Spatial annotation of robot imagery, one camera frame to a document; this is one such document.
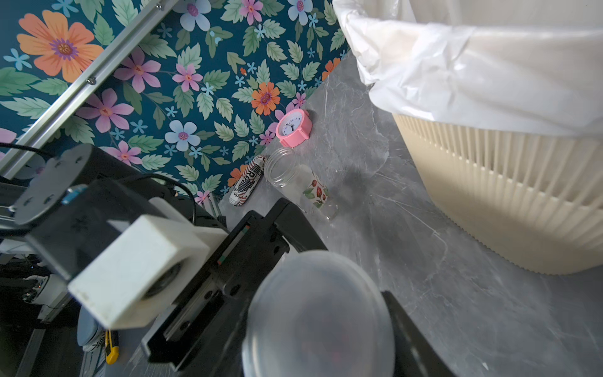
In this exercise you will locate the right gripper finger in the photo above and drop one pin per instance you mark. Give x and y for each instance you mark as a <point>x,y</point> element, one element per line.
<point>414,356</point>

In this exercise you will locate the clear jar with flower tea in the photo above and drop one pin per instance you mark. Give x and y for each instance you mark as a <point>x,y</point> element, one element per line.
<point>298,183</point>

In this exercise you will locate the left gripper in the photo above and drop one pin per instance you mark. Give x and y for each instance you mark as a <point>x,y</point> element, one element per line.
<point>204,329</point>

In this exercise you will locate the yellow utility knife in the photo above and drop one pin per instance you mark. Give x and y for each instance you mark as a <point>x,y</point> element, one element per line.
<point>111,346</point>

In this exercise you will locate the pink alarm clock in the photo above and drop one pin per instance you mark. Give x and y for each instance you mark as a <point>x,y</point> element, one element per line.
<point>294,128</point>

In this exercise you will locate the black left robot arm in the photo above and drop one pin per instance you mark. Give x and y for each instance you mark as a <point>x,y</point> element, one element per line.
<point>81,203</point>

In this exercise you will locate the cream ribbed trash bin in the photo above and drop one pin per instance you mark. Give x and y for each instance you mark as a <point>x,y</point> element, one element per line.
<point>534,200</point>

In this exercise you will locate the white plastic bin liner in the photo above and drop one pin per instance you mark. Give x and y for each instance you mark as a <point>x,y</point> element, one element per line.
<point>526,66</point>

